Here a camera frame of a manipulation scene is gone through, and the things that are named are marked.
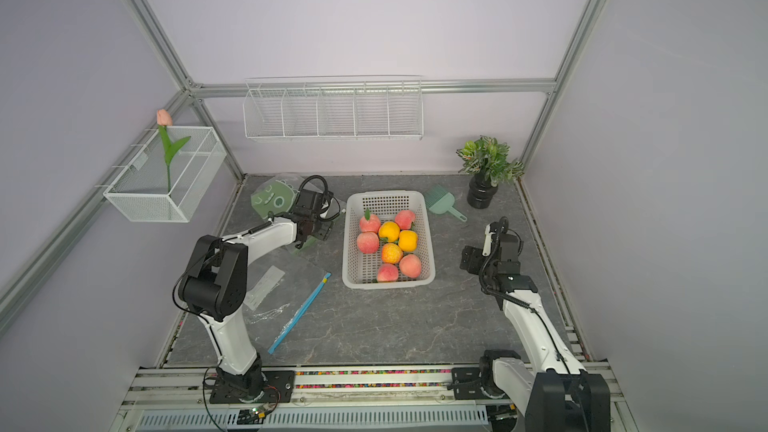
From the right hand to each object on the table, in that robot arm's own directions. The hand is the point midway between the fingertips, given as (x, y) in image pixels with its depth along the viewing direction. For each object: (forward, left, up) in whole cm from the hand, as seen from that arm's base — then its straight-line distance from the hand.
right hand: (477, 251), depth 87 cm
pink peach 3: (+6, +33, -4) cm, 34 cm away
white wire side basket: (+6, +88, +22) cm, 91 cm away
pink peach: (+13, +32, -3) cm, 35 cm away
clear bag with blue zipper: (-10, +60, -9) cm, 62 cm away
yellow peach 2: (+6, +20, -4) cm, 21 cm away
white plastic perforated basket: (-1, +36, -9) cm, 37 cm away
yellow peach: (+10, +26, -4) cm, 28 cm away
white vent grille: (-38, +43, -11) cm, 58 cm away
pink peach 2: (+15, +21, -4) cm, 26 cm away
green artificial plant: (+25, -4, +16) cm, 30 cm away
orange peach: (+2, +25, -4) cm, 26 cm away
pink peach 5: (-5, +27, -4) cm, 27 cm away
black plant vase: (+25, -6, -2) cm, 26 cm away
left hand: (+14, +50, -4) cm, 52 cm away
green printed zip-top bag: (+27, +69, -7) cm, 74 cm away
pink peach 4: (-2, +20, -4) cm, 20 cm away
